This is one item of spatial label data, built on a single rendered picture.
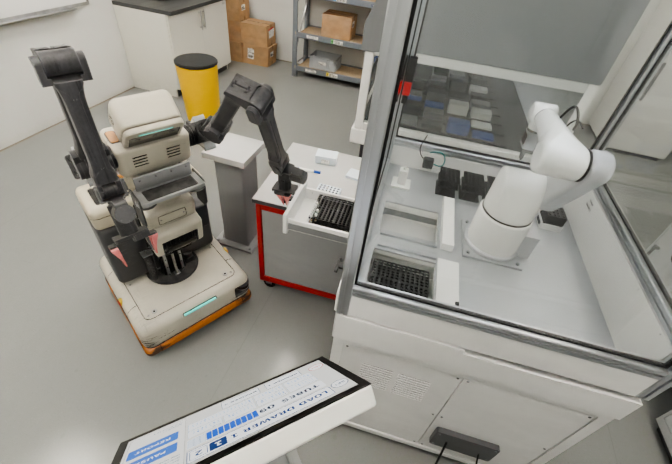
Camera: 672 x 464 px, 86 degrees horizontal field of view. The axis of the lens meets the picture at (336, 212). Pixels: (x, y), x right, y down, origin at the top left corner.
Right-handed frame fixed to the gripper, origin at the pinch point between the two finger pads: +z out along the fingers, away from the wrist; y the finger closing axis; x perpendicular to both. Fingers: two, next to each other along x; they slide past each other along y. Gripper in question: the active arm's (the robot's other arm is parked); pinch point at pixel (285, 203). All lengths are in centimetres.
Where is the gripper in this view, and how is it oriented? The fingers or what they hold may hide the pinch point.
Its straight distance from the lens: 165.9
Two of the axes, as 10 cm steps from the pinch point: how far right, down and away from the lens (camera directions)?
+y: 9.7, 2.1, -1.6
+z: -0.6, 7.6, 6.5
